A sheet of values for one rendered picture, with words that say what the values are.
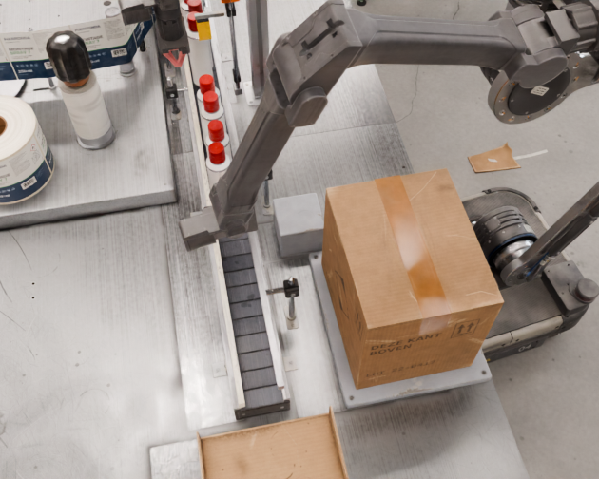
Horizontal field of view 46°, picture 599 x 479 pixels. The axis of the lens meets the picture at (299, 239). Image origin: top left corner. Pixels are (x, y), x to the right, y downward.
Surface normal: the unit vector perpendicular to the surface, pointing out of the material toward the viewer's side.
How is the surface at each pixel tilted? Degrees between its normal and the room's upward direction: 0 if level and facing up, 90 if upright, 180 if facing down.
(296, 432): 0
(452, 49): 100
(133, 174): 0
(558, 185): 0
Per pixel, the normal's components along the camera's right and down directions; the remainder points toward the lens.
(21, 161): 0.78, 0.53
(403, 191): 0.00, -0.55
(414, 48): 0.34, 0.86
